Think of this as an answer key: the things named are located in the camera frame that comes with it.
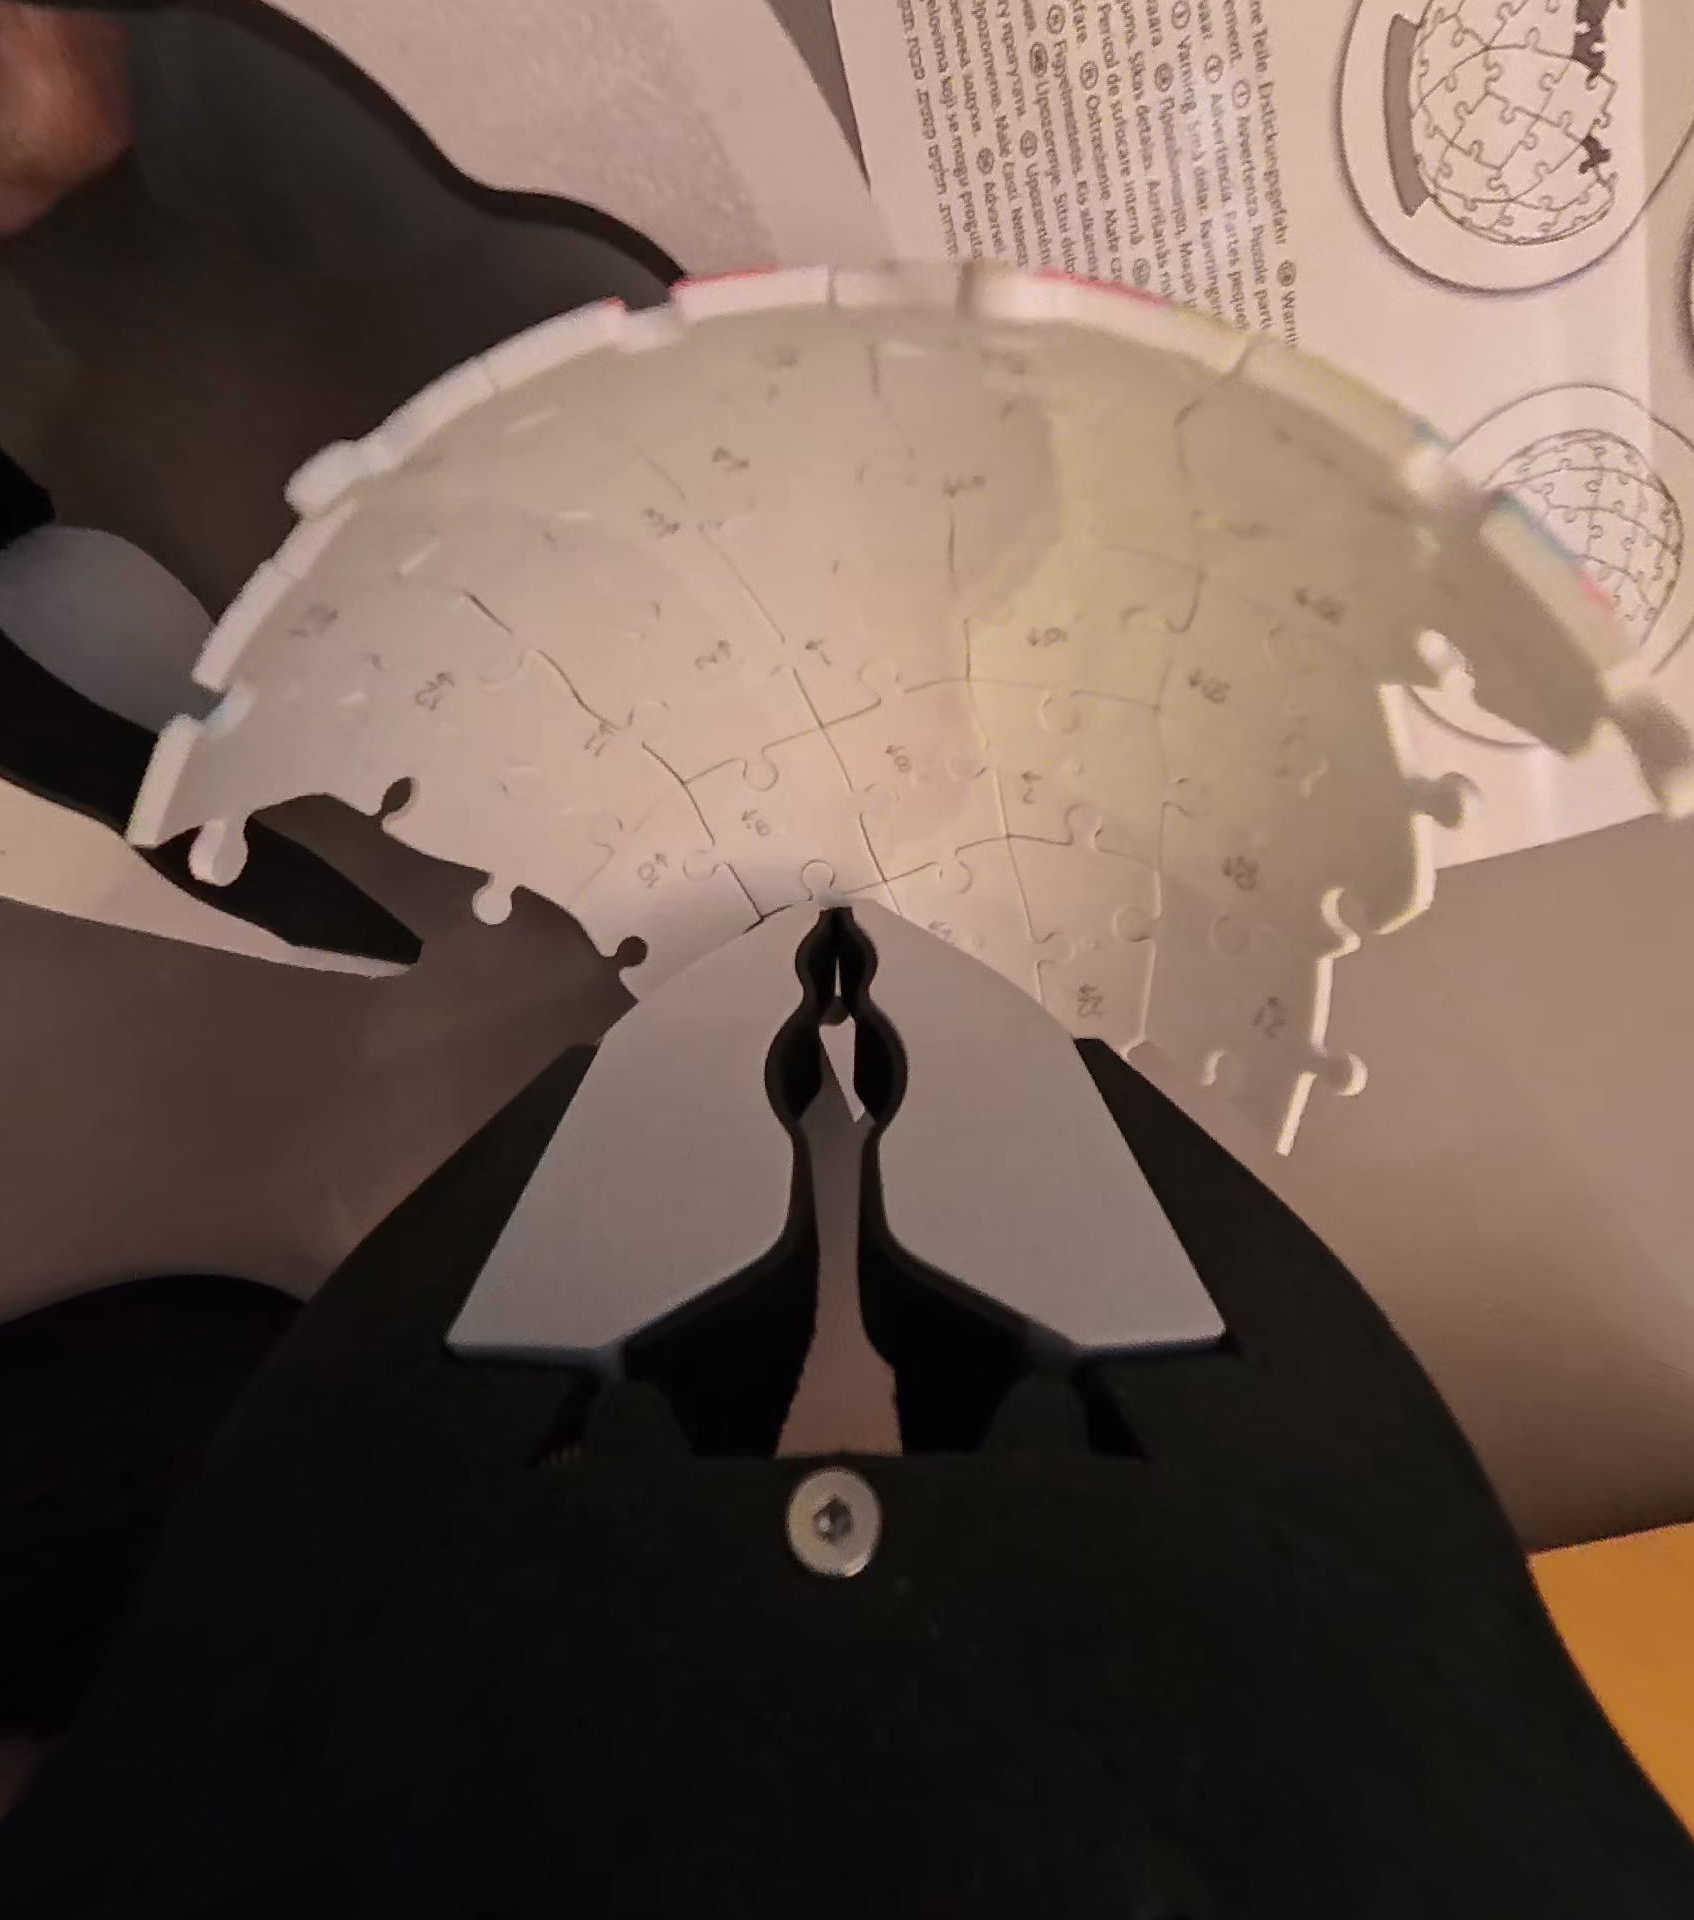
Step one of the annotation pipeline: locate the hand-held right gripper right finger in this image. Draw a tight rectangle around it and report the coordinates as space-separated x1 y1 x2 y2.
848 900 1230 1374

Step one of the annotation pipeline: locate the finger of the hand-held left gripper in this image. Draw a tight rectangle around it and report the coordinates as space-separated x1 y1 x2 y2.
158 0 857 302
0 360 655 985

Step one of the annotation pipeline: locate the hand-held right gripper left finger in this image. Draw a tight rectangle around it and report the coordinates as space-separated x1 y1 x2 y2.
446 907 828 1374

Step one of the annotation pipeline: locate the assembled white puzzle section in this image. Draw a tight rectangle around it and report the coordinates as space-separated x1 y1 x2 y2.
129 264 1694 1158

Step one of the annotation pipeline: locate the person's left hand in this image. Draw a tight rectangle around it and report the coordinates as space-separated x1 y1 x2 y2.
0 0 136 242

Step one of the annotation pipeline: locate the white instruction leaflet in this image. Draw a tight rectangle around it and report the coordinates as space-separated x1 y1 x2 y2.
833 0 1694 859

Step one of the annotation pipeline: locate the yellow storage bin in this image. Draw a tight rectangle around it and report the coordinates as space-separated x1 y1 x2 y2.
1532 1500 1694 1862

